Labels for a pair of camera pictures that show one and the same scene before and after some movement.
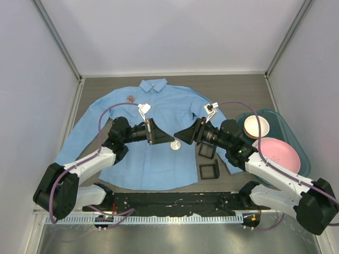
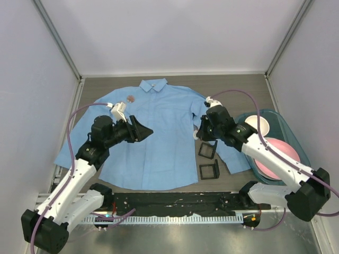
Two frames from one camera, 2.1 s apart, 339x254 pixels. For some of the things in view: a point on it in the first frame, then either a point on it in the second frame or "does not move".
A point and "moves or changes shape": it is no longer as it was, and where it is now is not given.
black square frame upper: [214, 147] does not move
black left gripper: [150, 131] -> [132, 128]
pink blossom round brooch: [130, 99] does not move
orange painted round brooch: [176, 145] moves or changes shape
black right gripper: [198, 131] -> [202, 129]
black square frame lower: [215, 170] does not move
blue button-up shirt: [148, 136] does not move
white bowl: [251, 126] does not move
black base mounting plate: [203, 203] does not move
